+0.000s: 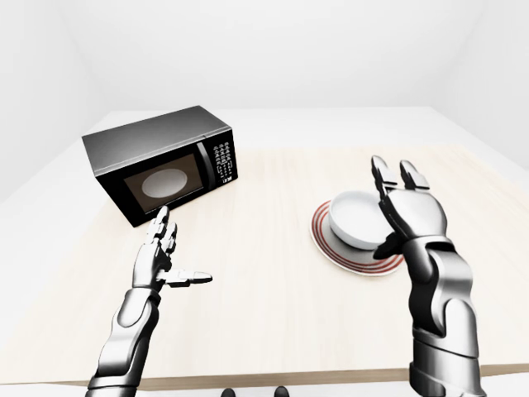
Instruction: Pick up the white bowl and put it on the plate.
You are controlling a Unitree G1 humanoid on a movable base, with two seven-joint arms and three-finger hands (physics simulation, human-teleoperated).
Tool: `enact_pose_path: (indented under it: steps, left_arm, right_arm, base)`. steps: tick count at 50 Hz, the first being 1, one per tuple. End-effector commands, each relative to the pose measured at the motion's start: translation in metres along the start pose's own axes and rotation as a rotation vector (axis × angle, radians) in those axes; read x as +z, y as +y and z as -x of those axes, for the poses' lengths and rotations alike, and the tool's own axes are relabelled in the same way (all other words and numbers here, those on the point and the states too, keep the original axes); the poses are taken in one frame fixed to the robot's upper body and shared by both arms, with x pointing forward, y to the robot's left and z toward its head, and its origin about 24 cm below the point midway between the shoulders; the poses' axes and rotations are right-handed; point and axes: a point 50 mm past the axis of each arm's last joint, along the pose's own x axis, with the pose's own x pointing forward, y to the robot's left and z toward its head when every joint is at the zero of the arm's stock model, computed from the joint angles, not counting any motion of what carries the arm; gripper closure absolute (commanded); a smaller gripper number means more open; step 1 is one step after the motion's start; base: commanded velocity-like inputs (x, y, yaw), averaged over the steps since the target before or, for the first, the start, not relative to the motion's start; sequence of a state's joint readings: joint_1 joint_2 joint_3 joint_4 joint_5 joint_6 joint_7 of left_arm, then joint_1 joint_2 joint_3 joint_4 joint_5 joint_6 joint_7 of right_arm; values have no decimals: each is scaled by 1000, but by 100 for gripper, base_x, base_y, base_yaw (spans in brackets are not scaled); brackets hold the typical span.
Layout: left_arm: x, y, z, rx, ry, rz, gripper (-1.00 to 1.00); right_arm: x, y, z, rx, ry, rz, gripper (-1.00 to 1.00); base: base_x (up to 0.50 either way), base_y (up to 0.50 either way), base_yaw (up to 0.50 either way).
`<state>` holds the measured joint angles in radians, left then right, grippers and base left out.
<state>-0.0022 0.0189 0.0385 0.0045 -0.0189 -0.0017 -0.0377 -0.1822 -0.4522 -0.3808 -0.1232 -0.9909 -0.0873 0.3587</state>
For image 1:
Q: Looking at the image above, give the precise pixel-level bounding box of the silver robot right hand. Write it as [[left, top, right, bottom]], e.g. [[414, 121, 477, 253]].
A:
[[370, 155, 450, 261]]

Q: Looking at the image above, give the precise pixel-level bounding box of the silver robot left hand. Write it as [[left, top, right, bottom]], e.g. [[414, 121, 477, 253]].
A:
[[131, 205, 214, 293]]

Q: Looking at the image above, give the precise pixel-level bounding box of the white bowl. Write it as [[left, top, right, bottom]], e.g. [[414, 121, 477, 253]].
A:
[[328, 190, 393, 251]]

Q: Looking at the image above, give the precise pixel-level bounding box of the white microwave turntable plate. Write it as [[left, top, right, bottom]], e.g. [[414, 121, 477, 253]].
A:
[[141, 169, 188, 199]]

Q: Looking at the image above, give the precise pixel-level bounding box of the white plate with red rings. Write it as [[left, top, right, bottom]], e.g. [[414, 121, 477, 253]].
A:
[[309, 199, 405, 277]]

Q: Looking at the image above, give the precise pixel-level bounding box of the black microwave oven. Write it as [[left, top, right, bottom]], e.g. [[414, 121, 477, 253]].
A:
[[81, 106, 240, 228]]

